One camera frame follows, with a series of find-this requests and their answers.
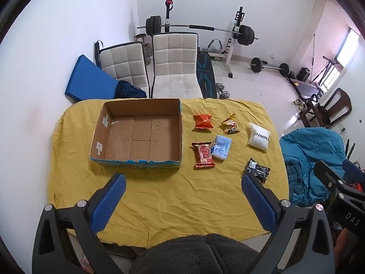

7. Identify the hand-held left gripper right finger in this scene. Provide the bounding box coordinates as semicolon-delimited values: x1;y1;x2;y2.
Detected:
241;173;335;274

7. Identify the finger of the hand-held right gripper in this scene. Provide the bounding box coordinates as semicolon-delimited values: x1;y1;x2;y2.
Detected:
342;159;365;183
314;161;357;197

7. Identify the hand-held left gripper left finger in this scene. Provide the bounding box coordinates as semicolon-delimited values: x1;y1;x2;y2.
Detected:
32;173;127;274

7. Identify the black foil packet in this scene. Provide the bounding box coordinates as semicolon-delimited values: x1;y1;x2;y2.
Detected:
242;158;271;184

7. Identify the white soft packet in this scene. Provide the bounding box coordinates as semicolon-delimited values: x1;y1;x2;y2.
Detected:
247;122;271;150

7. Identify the light blue tissue pack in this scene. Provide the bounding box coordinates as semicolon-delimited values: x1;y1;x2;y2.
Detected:
210;135;232;160

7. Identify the cardboard box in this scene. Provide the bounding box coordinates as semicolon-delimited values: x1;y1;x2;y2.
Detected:
90;98;183;169

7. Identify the red snack packet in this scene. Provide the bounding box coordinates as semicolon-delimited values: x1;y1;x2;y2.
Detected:
192;142;216;168

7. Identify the yellow snack packet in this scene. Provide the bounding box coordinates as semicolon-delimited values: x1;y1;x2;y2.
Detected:
222;113;240;135

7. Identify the orange snack packet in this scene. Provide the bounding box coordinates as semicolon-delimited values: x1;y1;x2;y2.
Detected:
193;114;214;130

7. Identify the teal blanket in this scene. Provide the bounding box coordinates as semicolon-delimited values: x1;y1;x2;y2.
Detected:
279;127;347;206

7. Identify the yellow tablecloth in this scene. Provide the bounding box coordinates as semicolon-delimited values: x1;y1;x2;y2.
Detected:
47;98;290;249

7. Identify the dark wooden chair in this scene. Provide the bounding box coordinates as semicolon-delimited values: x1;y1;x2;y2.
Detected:
302;88;352;129

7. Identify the dark grey fleece clothing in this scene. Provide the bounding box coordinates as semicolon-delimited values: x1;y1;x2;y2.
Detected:
130;233;261;274

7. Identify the black speaker box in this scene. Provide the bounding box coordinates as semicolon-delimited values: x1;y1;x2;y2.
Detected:
297;67;311;82

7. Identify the black tripod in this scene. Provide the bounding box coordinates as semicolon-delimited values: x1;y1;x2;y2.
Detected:
311;55;343;84

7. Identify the dark blue mesh cushion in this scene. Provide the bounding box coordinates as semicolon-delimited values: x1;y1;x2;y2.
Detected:
115;80;147;99

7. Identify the bright window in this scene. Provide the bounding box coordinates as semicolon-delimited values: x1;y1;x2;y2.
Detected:
336;27;361;69

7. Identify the blue foam mat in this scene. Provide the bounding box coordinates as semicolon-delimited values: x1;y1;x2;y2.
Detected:
65;55;119;102

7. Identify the short barbell with black plates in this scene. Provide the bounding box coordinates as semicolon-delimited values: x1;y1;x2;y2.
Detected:
249;58;290;77

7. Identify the black and blue weight bench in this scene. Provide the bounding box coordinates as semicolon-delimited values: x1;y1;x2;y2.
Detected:
197;53;216;97

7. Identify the white padded chair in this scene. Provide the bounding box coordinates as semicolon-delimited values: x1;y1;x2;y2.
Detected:
151;33;203;99
98;42;150;97

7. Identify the white barbell rack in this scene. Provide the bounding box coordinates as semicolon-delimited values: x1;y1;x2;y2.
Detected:
160;0;246;79

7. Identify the grey curved exercise bar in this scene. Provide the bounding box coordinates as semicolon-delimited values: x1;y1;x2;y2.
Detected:
207;38;229;56

